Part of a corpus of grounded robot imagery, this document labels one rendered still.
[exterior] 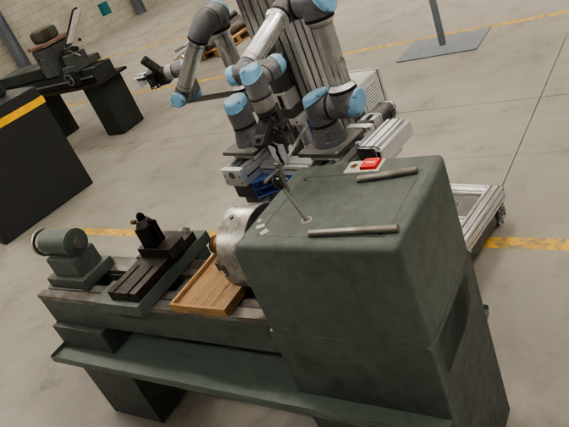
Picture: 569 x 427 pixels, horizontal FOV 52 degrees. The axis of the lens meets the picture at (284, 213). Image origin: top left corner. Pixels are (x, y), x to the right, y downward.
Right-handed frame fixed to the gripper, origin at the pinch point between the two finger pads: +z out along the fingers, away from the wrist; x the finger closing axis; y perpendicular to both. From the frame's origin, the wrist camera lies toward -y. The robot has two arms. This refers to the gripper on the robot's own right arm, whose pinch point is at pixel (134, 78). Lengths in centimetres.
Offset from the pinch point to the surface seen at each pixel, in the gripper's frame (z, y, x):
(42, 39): 403, 64, 388
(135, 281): -20, 48, -98
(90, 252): 22, 49, -73
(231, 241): -83, 25, -106
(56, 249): 32, 39, -80
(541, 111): -182, 184, 173
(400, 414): -129, 86, -137
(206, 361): -38, 90, -110
